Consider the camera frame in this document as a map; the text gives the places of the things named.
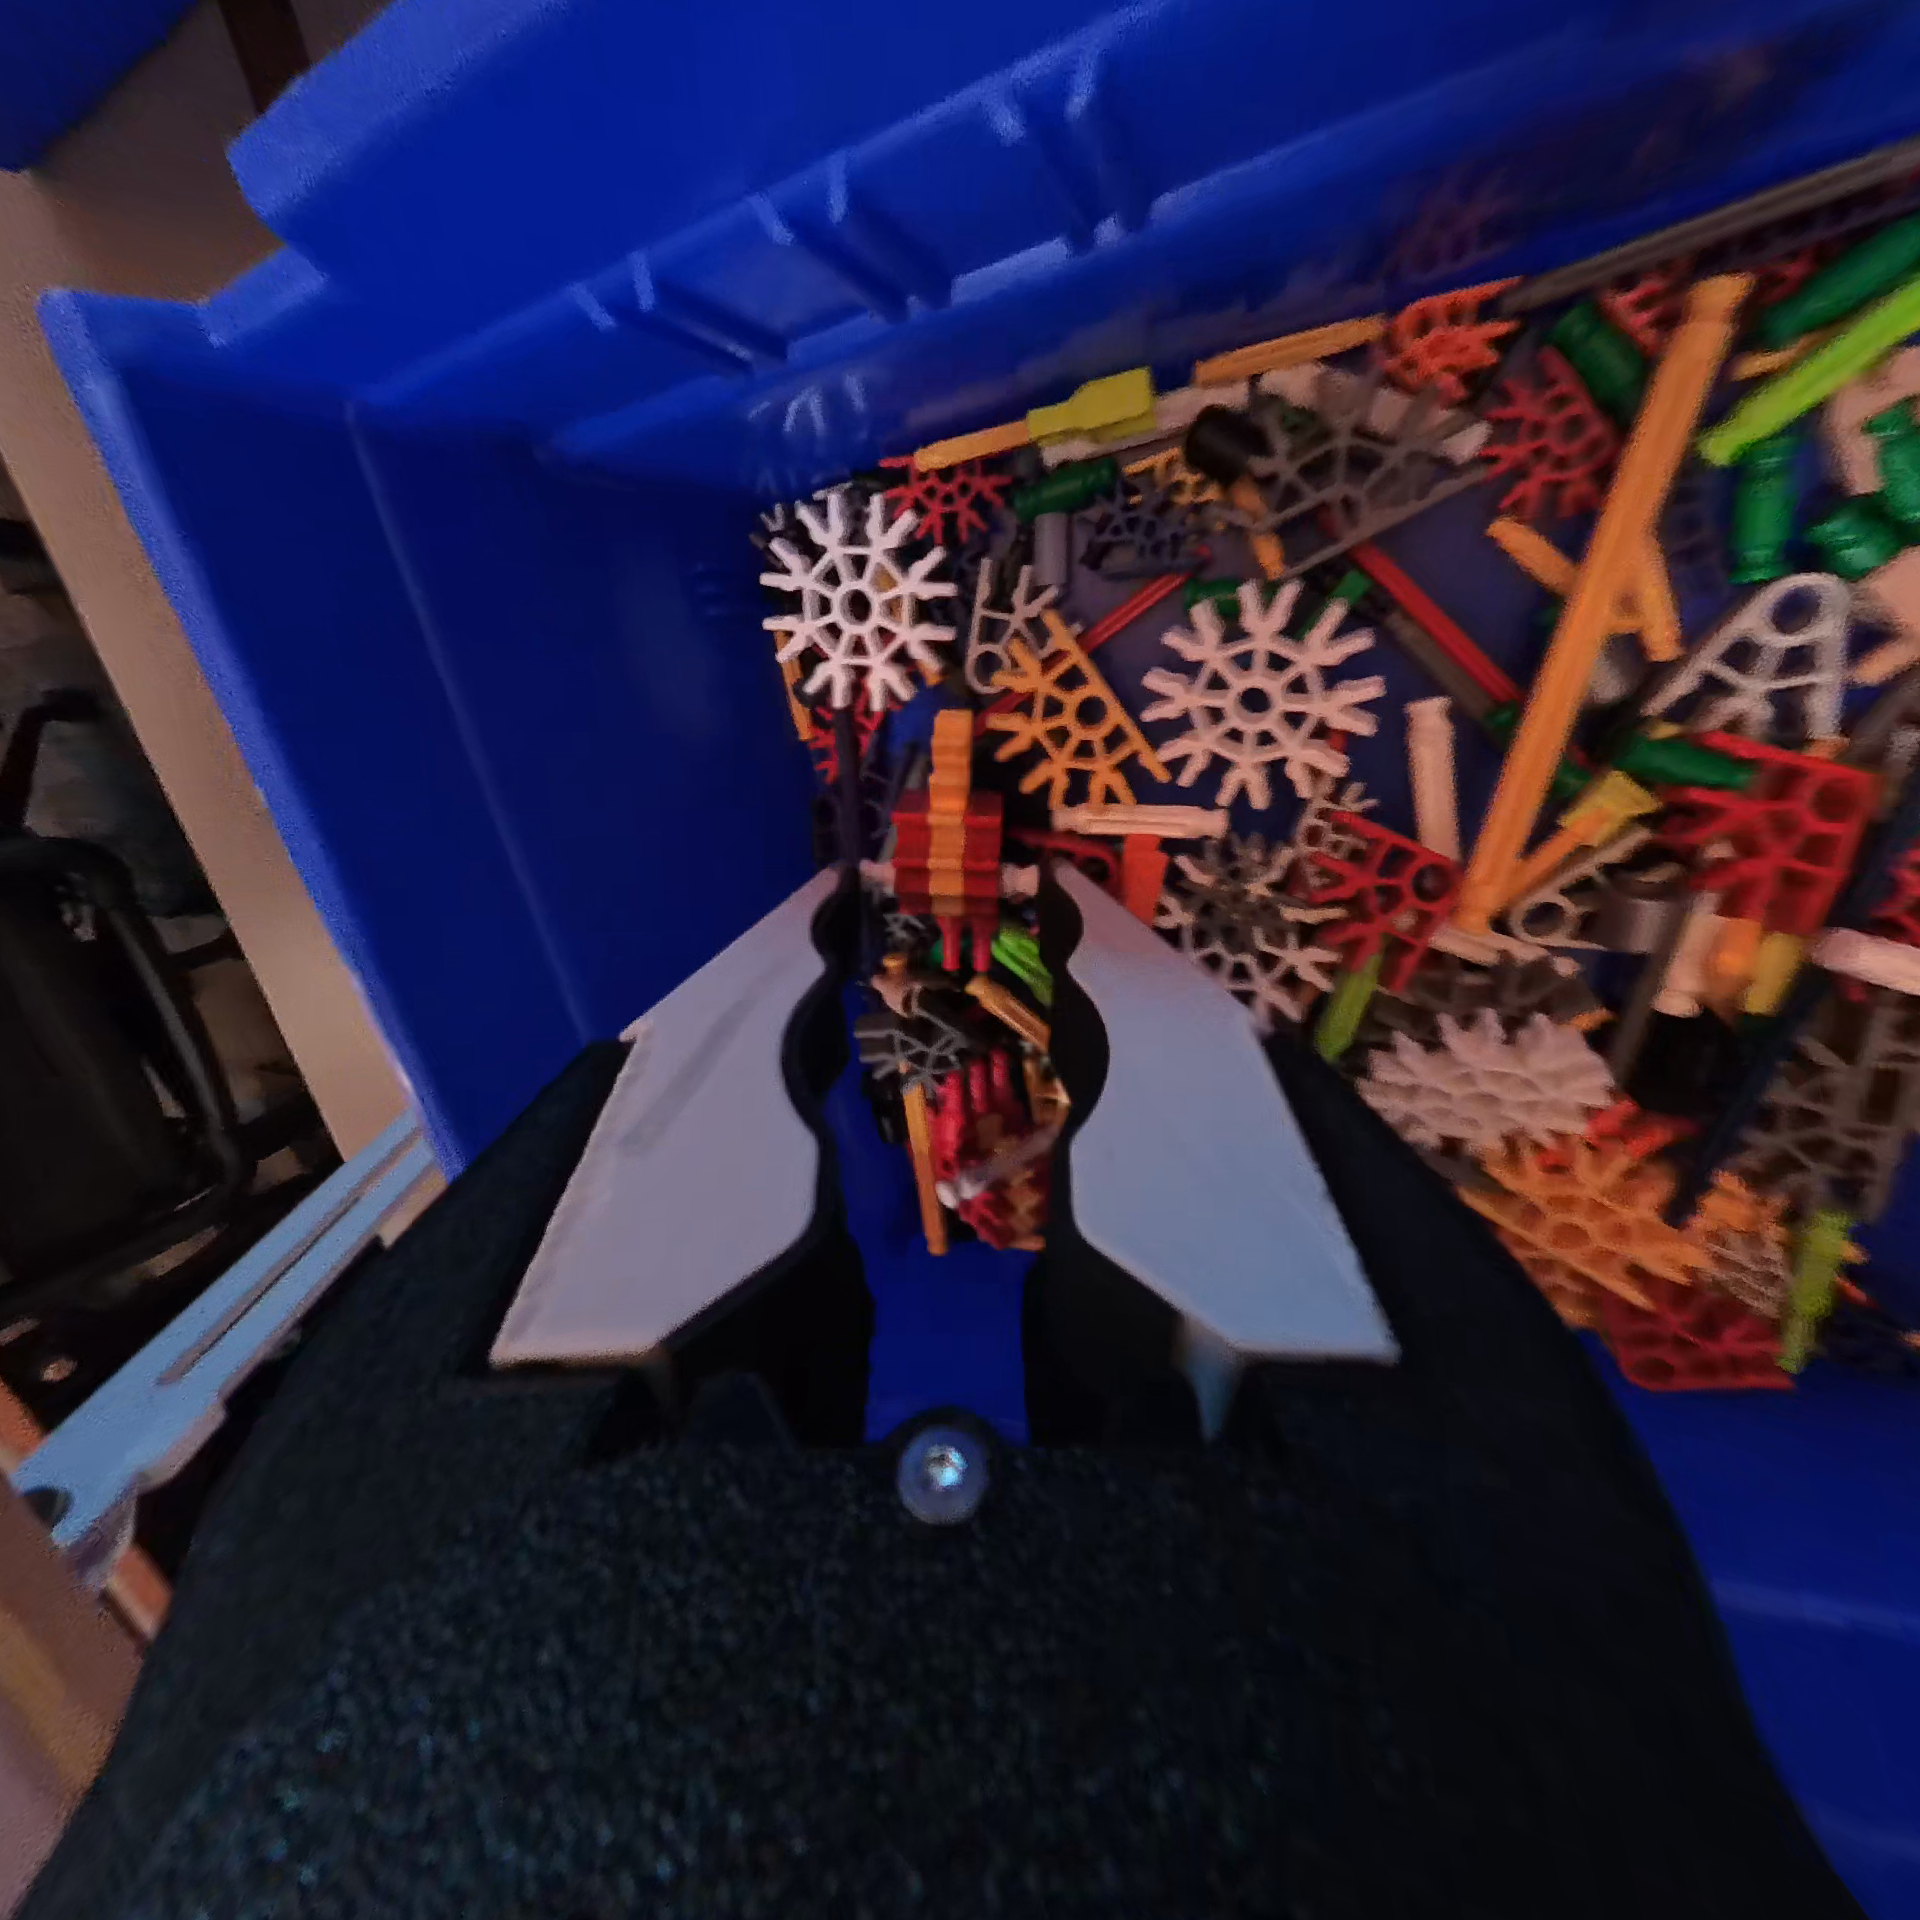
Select pile of colourful construction pieces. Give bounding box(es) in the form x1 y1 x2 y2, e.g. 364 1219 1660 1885
756 135 1920 1389

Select blue plastic object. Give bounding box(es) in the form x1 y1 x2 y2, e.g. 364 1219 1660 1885
0 0 201 170

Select black chair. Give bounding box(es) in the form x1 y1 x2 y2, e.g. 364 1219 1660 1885
0 697 338 1353

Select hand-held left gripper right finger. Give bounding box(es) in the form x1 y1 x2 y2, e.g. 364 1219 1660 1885
1023 861 1404 1449

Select blue plastic storage bin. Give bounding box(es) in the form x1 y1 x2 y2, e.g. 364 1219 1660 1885
36 0 1920 1920

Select white slotted metal bracket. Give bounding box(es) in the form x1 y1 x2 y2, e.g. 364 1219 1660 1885
0 1111 442 1578

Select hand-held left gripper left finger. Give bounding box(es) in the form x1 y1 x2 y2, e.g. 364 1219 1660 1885
487 861 879 1449

